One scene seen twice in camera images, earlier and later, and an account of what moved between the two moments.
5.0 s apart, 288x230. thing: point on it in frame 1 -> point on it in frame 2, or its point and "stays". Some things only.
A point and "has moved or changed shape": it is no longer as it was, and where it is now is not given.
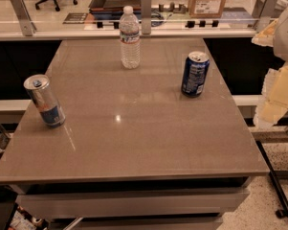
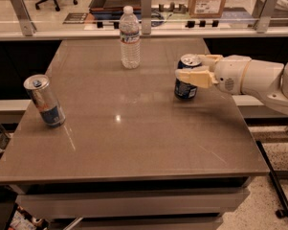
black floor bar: [286, 212] stays
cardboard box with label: [208, 1] stays
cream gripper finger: [266, 35] -> [210, 60]
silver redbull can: [42, 95] stays
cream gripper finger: [278, 94] -> [200, 77]
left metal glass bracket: [27, 25] stays
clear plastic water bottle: [130, 39] stays
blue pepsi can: [194, 69] has moved or changed shape
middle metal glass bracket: [145, 11] stays
